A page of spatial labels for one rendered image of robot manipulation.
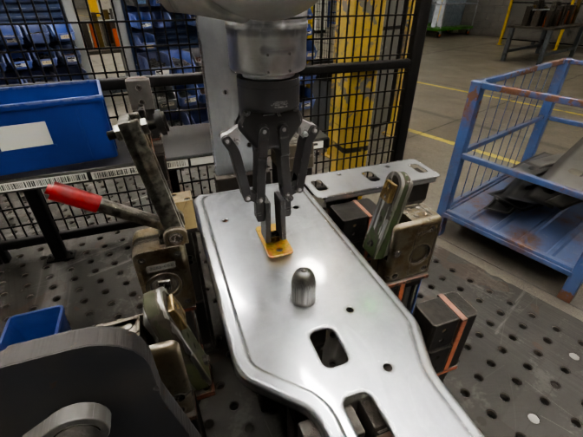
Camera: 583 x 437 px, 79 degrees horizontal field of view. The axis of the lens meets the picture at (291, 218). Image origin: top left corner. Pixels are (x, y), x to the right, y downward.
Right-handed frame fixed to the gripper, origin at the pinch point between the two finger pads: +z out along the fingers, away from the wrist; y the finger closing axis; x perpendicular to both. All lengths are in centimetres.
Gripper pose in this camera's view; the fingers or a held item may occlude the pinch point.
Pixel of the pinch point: (272, 217)
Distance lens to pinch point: 52.7
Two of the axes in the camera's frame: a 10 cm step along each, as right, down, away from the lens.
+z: 0.0, 8.4, 5.4
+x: -3.4, -5.1, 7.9
